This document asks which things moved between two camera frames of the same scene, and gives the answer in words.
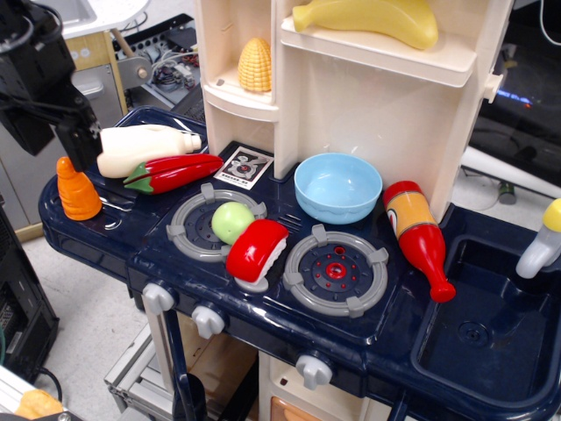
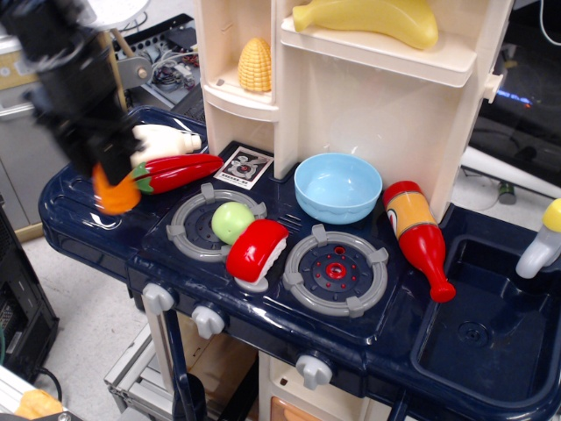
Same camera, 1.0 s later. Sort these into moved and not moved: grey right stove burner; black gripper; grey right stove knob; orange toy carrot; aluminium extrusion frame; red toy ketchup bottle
Moved: orange toy carrot; black gripper
Not moved: red toy ketchup bottle; grey right stove knob; aluminium extrusion frame; grey right stove burner
